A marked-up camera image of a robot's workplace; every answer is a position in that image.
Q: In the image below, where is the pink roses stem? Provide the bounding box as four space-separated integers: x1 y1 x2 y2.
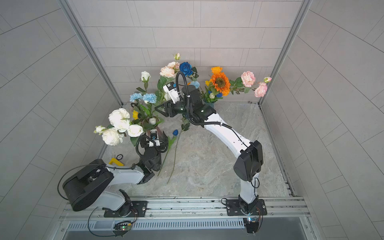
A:
230 71 272 98

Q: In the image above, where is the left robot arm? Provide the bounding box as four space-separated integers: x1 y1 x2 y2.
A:
62 130 170 217

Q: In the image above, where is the small blue tulip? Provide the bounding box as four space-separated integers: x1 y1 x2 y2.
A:
158 129 179 176

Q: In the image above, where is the dark red glass vase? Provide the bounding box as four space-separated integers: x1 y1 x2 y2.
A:
156 126 168 142

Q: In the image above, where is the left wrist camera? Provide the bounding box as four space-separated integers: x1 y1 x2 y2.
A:
149 130 160 148

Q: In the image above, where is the yellow tag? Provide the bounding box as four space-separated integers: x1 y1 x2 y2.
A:
109 154 125 167

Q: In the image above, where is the left circuit board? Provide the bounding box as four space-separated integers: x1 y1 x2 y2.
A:
113 221 133 237

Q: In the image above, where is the dark blue rose right vase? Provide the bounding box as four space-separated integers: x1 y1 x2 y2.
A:
179 62 199 81

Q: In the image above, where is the circuit board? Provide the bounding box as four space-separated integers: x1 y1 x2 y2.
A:
243 218 260 234
113 221 133 237

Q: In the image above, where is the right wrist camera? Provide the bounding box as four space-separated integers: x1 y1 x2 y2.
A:
163 82 180 104

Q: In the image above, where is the dark blue rose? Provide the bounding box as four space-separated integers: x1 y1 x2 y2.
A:
167 117 191 185

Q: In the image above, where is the pink rose spray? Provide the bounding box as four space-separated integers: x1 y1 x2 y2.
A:
159 53 181 84

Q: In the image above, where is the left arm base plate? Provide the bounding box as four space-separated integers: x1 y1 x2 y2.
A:
103 201 148 218

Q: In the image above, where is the right circuit board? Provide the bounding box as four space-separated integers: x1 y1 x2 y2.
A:
243 218 260 234

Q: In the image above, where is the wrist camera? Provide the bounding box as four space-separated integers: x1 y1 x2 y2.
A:
149 130 160 148
163 82 180 104

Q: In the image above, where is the white rose bud stem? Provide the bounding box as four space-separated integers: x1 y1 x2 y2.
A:
137 71 151 96

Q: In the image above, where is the light blue carnation right vase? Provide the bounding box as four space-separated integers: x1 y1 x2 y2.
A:
190 81 200 89

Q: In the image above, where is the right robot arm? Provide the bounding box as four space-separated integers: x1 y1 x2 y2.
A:
155 91 264 215

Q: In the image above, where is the light blue carnation stem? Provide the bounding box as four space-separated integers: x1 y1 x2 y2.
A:
130 93 157 121

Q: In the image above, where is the orange rose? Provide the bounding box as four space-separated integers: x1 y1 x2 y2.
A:
211 67 223 75

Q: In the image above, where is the white rose bouquet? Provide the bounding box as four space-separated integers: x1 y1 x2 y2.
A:
94 108 144 146

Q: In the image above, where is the orange gerbera flower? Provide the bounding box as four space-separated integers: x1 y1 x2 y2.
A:
210 73 231 96

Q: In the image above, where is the blue purple glass vase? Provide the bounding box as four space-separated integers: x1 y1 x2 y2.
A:
204 101 215 109

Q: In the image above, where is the aluminium rail frame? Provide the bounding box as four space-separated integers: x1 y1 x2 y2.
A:
48 197 320 240

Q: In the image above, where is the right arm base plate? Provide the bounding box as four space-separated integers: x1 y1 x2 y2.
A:
221 198 268 216

